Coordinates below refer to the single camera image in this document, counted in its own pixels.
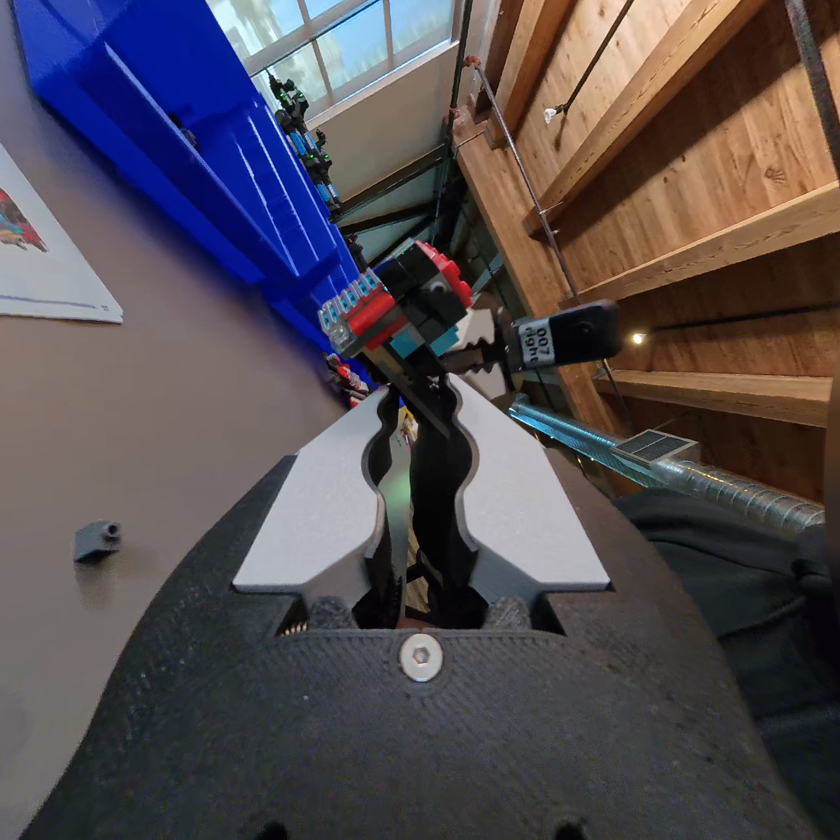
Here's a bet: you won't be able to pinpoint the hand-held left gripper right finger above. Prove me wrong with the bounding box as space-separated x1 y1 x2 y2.
448 375 613 606

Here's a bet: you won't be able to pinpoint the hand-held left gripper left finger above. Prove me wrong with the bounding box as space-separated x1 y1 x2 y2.
233 386 403 608

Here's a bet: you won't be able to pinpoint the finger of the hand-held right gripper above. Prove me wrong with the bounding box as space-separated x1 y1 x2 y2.
453 363 519 398
453 307 511 352

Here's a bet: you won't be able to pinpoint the toy brick model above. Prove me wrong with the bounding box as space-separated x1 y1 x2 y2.
318 239 476 442

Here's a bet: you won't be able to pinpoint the loose toy bricks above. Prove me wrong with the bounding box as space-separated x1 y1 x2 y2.
325 351 371 409

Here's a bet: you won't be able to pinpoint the wooden ceiling beam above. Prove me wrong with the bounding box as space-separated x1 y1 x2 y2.
523 0 772 237
594 369 840 427
561 180 840 309
471 0 578 132

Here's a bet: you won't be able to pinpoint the small blue storage bin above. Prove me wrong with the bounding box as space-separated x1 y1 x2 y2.
223 98 385 395

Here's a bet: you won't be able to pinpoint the small grey brick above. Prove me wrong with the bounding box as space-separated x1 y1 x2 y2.
73 520 122 563

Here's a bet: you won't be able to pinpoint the hanging spot lamp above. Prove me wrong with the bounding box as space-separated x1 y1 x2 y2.
542 0 634 126

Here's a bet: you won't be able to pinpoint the person's dark clothing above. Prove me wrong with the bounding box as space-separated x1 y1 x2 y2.
613 489 840 840

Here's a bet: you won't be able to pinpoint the rusty ceiling rod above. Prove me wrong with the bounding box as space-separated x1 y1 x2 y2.
459 56 581 299

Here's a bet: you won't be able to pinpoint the large paned window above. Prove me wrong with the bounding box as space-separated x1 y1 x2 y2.
206 0 460 122

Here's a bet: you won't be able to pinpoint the building instruction booklet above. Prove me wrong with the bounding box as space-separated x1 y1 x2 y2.
0 141 124 324

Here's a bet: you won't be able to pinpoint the large blue storage bin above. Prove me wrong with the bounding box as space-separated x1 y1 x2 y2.
13 0 309 286

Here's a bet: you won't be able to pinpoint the duct vent grille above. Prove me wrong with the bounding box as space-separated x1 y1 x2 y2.
613 428 700 468

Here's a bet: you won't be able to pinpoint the silver ventilation duct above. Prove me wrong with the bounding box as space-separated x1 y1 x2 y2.
508 394 828 539

